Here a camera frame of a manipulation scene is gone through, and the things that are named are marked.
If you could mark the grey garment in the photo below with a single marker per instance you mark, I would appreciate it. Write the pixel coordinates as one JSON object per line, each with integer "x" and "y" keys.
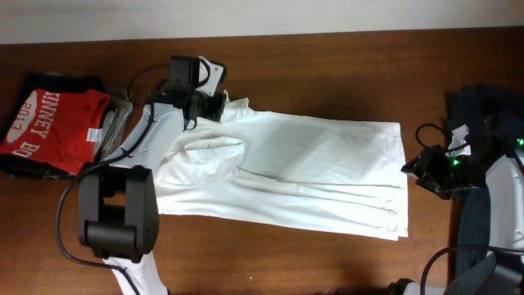
{"x": 109, "y": 136}

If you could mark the white t-shirt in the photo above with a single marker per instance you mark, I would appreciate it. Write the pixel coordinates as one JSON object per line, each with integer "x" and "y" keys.
{"x": 301, "y": 172}

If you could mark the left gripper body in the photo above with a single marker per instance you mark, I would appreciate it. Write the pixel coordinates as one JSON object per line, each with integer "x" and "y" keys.
{"x": 209, "y": 106}

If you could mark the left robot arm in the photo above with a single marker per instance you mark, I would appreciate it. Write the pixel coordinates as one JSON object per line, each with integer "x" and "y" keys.
{"x": 118, "y": 212}

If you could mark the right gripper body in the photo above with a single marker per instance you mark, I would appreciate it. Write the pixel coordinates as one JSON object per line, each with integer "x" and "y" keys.
{"x": 444, "y": 175}

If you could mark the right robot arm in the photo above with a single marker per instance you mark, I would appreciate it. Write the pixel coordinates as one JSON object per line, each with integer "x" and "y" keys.
{"x": 499, "y": 273}

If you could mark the black garment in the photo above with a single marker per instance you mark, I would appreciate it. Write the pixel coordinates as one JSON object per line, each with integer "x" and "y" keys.
{"x": 57, "y": 84}

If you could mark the red printed t-shirt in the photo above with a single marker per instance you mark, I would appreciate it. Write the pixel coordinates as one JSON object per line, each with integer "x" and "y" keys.
{"x": 59, "y": 129}

